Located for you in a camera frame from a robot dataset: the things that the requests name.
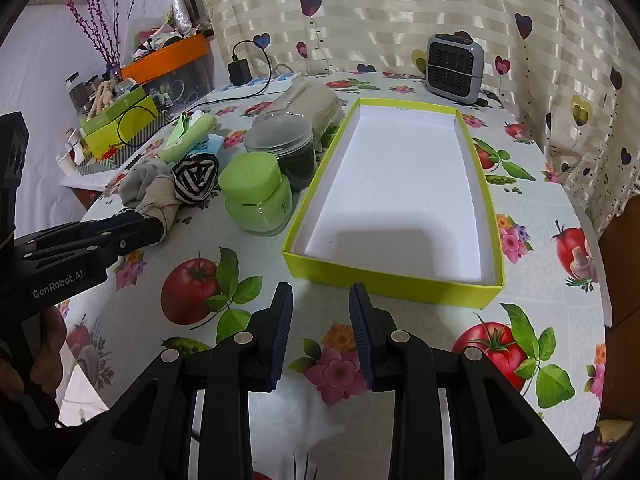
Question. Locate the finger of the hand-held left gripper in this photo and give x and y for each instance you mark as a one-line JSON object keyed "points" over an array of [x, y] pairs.
{"points": [[130, 240], [100, 225]]}

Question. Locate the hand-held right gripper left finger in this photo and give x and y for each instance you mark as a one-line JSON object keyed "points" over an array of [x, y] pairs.
{"points": [[282, 330]]}

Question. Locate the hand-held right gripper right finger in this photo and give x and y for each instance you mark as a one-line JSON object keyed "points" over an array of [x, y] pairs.
{"points": [[360, 340]]}

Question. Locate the beige sock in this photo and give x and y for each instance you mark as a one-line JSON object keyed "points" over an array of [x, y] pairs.
{"points": [[157, 200]]}

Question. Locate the black white striped sock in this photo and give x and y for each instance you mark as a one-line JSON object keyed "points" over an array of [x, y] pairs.
{"points": [[195, 177]]}

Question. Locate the yellow-green shallow cardboard box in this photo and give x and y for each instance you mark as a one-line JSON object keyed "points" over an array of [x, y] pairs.
{"points": [[400, 200]]}

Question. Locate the person's left hand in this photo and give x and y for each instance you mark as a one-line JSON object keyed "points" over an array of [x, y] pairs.
{"points": [[50, 355]]}

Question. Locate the small side cabinet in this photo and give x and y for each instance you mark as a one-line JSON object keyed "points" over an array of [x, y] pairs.
{"points": [[80, 182]]}

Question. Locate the fruit print tablecloth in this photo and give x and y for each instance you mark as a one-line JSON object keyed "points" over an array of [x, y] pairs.
{"points": [[425, 325]]}

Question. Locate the small white bottle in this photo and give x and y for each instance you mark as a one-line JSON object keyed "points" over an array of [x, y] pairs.
{"points": [[68, 165]]}

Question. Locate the striped patterned gift box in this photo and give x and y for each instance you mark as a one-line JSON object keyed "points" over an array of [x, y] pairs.
{"points": [[125, 152]]}

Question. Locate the yellow-green deep cardboard box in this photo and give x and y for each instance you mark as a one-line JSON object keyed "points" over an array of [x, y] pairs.
{"points": [[135, 125]]}

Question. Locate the green cardboard box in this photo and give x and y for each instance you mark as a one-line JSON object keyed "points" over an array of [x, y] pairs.
{"points": [[107, 112]]}

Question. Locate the pale green printed cloth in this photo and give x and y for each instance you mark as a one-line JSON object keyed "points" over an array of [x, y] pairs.
{"points": [[197, 132]]}

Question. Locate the wooden jointed doll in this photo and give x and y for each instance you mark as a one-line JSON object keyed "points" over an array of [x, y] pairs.
{"points": [[102, 95]]}

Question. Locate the green lidded jar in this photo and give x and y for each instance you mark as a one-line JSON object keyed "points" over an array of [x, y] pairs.
{"points": [[250, 180]]}

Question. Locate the dark lidded glass jar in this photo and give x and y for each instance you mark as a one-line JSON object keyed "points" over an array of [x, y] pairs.
{"points": [[92, 85], [75, 89]]}

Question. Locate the purple flower branches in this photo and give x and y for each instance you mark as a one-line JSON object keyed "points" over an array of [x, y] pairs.
{"points": [[107, 55]]}

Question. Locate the orange lidded storage box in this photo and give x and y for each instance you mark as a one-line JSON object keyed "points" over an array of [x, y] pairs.
{"points": [[170, 55]]}

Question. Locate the clear jar dark contents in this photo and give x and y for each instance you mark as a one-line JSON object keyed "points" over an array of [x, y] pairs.
{"points": [[285, 140]]}

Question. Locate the pile of assorted packets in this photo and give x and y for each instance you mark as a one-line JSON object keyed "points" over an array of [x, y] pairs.
{"points": [[165, 35]]}

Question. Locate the white blue power strip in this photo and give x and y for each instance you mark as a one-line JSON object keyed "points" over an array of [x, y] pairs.
{"points": [[285, 80]]}

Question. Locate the silver foil bag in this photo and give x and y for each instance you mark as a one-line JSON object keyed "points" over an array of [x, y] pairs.
{"points": [[181, 12]]}

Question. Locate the beige cloth roll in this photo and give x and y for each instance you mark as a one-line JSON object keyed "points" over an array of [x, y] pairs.
{"points": [[320, 105]]}

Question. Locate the brown wooden chair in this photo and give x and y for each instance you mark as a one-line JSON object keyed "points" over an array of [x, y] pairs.
{"points": [[622, 285]]}

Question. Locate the small grey heater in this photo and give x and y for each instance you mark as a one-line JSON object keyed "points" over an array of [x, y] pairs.
{"points": [[452, 67]]}

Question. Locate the heart print curtain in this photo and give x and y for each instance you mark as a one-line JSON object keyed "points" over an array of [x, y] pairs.
{"points": [[400, 10]]}

